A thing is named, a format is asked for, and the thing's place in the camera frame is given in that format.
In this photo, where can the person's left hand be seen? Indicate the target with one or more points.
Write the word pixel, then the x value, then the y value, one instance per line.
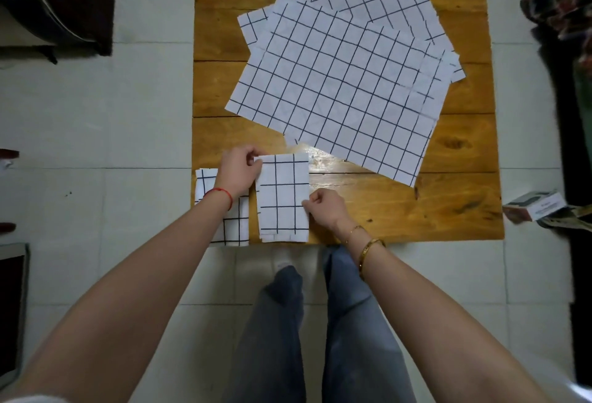
pixel 236 171

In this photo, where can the pile of grid cloths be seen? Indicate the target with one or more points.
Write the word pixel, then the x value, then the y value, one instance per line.
pixel 347 79

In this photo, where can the person's denim trousers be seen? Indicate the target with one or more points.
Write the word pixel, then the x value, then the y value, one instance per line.
pixel 273 347

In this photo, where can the cream and denim armchair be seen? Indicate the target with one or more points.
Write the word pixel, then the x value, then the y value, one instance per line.
pixel 69 0

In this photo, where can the person's right forearm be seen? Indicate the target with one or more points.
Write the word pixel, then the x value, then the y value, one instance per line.
pixel 439 324

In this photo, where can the small white orange box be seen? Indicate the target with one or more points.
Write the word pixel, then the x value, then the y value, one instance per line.
pixel 541 208

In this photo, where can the wooden table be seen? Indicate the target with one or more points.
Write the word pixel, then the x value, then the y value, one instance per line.
pixel 370 213

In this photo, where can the gold bangle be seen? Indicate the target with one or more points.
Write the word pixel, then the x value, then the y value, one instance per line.
pixel 370 245

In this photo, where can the person's right hand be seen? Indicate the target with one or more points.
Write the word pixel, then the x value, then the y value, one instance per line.
pixel 328 211

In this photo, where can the person's left forearm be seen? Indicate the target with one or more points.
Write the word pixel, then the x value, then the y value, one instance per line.
pixel 115 305

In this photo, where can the long cream and denim sofa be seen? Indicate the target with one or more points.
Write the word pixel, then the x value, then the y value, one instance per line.
pixel 569 139

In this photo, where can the green cloth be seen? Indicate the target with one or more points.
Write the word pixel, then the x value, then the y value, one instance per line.
pixel 583 111

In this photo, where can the dark red refrigerator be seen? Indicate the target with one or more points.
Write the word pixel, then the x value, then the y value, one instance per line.
pixel 11 315

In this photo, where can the person's white shirt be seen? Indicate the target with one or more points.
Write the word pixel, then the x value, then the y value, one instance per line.
pixel 27 399

